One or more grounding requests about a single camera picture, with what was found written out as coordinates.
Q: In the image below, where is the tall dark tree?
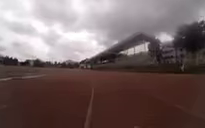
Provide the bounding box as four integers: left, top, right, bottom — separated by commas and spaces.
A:
172, 19, 205, 64

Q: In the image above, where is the grey multi-storey building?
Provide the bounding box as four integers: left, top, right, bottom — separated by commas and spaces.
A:
161, 42, 205, 66

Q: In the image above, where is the pale kerb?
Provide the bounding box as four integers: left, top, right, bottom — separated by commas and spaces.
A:
0, 73, 47, 83

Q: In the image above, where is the grandstand with sloped roof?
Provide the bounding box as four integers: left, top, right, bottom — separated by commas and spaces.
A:
79, 31, 163, 70

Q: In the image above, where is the row of distant trees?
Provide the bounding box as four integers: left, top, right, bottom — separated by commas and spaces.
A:
0, 55, 81, 69

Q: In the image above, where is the grass strip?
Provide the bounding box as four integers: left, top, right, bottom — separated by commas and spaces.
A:
91, 61, 205, 75

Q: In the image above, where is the grass field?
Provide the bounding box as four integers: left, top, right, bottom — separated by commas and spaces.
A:
0, 64, 91, 80

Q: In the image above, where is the small dark tree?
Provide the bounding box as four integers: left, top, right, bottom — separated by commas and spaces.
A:
148, 37, 164, 64

